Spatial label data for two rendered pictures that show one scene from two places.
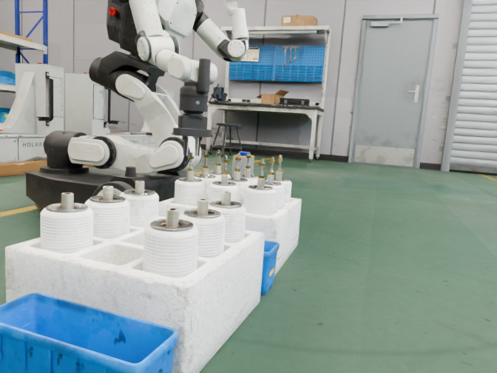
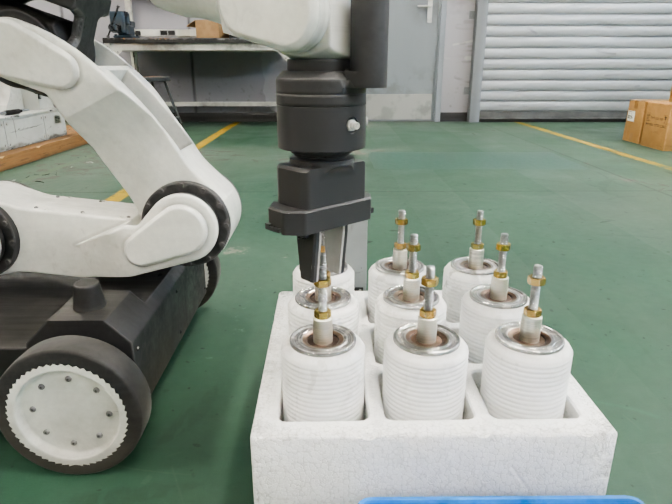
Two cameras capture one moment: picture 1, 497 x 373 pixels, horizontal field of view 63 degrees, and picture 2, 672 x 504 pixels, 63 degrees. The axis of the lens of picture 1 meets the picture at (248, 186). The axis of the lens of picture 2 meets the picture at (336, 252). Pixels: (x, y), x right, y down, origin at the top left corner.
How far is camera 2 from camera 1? 0.84 m
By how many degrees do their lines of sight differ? 21
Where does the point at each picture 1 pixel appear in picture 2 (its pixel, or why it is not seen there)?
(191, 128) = (331, 204)
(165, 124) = (150, 151)
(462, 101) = (492, 17)
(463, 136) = (494, 70)
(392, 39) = not seen: outside the picture
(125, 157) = (47, 242)
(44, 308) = not seen: outside the picture
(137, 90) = (53, 65)
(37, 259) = not seen: outside the picture
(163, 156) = (164, 237)
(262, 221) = (578, 443)
